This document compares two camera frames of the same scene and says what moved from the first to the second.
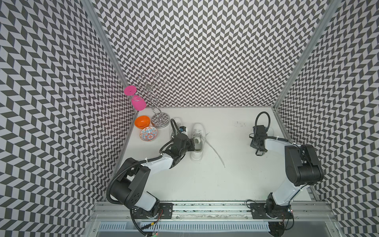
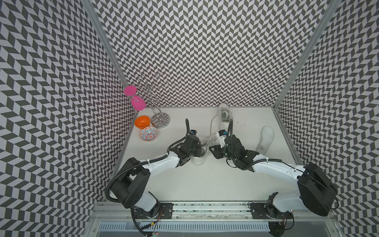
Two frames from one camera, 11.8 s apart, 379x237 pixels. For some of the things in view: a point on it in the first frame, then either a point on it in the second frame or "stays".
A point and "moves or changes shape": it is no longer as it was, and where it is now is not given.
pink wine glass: [137, 102] stays
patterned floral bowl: [148, 134] stays
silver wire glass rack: [159, 119] stays
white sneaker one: [199, 136] moves or changes shape
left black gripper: [190, 141] to [199, 150]
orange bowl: [142, 121] stays
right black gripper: [252, 144] to [216, 154]
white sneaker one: [177, 122] to [224, 115]
